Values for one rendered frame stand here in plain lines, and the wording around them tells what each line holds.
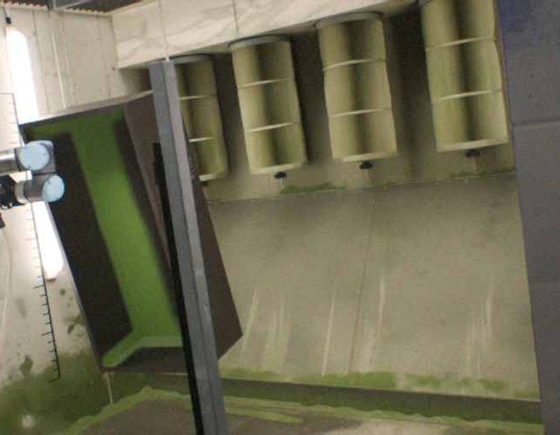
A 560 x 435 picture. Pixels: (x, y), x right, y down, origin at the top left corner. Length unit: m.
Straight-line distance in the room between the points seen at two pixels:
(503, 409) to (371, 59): 1.74
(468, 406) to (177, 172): 2.04
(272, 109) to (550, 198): 2.40
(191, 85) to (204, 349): 2.60
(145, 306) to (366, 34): 1.73
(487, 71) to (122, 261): 1.95
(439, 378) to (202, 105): 2.03
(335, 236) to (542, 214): 2.38
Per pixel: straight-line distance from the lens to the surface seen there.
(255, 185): 4.58
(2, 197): 3.02
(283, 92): 4.08
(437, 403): 3.64
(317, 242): 4.21
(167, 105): 1.99
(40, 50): 4.29
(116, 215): 3.70
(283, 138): 4.06
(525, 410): 3.50
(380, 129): 3.77
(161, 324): 3.82
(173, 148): 1.99
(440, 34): 3.57
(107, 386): 4.45
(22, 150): 2.72
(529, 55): 1.89
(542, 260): 1.93
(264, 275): 4.33
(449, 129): 3.56
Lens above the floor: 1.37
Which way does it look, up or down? 5 degrees down
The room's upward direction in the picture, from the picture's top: 8 degrees counter-clockwise
